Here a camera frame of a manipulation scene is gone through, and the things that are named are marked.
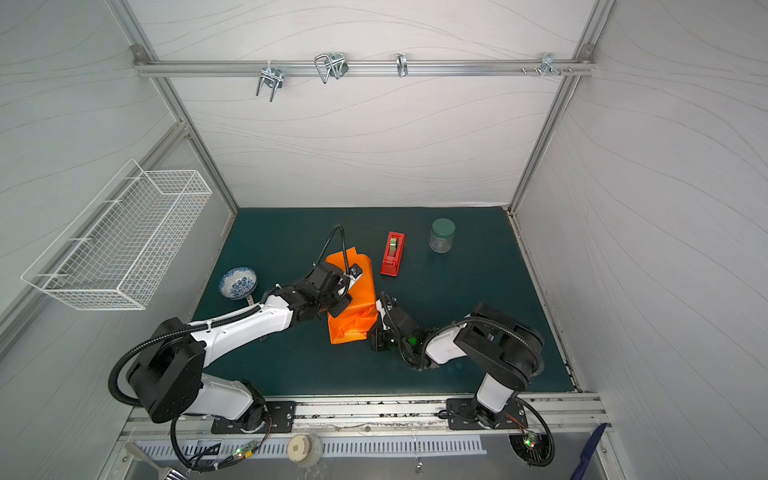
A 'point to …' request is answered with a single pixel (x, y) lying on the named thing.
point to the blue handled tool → (587, 451)
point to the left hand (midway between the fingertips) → (348, 286)
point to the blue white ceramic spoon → (238, 283)
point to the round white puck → (305, 449)
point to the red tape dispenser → (393, 254)
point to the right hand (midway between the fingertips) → (371, 326)
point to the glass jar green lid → (441, 235)
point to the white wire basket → (118, 248)
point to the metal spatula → (166, 473)
